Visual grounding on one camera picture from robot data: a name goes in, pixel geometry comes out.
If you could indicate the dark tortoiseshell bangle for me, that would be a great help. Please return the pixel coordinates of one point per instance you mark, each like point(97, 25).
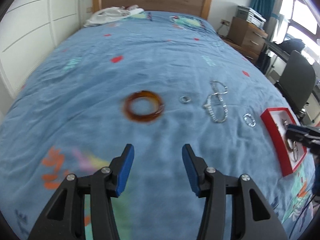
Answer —
point(290, 144)

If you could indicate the teal curtain right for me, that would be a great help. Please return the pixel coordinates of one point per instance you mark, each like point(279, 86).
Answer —
point(267, 0)

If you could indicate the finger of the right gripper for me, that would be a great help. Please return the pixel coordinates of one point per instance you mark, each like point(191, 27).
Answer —
point(307, 129)
point(309, 139)

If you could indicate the white wardrobe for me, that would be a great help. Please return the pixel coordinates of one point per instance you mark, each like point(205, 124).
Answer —
point(30, 31)

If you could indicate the white garment on bed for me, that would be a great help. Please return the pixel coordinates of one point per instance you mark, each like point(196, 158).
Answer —
point(112, 14)

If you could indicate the dark office chair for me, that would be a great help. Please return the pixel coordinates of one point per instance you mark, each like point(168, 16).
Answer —
point(297, 82)

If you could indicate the white printer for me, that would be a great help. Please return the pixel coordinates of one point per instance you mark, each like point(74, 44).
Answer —
point(251, 16)

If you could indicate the blue printed bedspread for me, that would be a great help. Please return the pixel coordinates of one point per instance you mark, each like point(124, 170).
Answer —
point(158, 81)

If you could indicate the wooden drawer cabinet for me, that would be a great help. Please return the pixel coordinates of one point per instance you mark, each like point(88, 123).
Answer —
point(246, 38)

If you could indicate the thin silver bangle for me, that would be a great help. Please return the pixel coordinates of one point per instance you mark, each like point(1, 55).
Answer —
point(295, 151)

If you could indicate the red shallow box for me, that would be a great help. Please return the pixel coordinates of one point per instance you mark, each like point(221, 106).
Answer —
point(271, 117)

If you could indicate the amber orange bangle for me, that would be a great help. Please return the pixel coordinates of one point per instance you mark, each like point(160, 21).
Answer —
point(143, 106)

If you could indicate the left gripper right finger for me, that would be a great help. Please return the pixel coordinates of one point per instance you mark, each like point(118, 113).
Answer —
point(252, 215)

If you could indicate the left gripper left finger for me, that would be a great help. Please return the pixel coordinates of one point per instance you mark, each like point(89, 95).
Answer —
point(63, 216)

